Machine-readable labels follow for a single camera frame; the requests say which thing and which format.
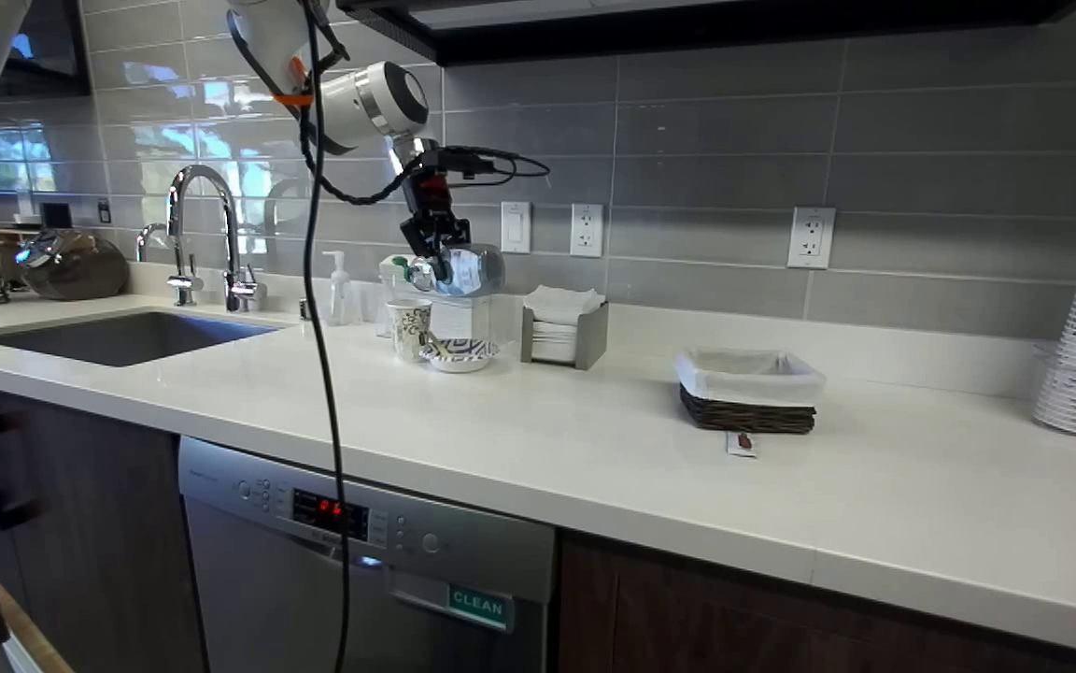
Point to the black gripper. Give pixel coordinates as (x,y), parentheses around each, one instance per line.
(432,188)

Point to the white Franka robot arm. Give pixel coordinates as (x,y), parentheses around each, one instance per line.
(371,97)

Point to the patterned paper cup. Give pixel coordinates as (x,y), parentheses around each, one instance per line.
(411,310)

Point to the clear spray bottle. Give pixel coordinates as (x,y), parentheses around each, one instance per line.
(332,294)

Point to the small blue patterned bowl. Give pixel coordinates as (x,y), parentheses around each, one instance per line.
(453,358)

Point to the metal napkin holder with napkins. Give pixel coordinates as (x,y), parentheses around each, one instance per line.
(561,330)

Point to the chrome kitchen faucet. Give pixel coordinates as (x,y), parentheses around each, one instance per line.
(230,237)

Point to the small chrome side tap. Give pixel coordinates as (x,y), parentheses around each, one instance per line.
(149,245)

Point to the stainless steel dishwasher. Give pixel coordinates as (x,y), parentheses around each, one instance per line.
(438,562)

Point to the steel sink basin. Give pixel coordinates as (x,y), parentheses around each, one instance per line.
(112,339)

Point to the dark upper cabinet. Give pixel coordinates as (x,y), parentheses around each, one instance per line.
(687,22)
(52,51)

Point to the black tray with white liner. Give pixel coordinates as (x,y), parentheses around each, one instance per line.
(750,385)

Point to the dark basket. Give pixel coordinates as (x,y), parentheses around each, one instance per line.
(73,262)

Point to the dark wood lower cabinet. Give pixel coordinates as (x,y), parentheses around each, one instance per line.
(750,621)
(76,536)

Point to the white wall outlet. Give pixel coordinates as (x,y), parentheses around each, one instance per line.
(811,237)
(585,230)
(513,225)

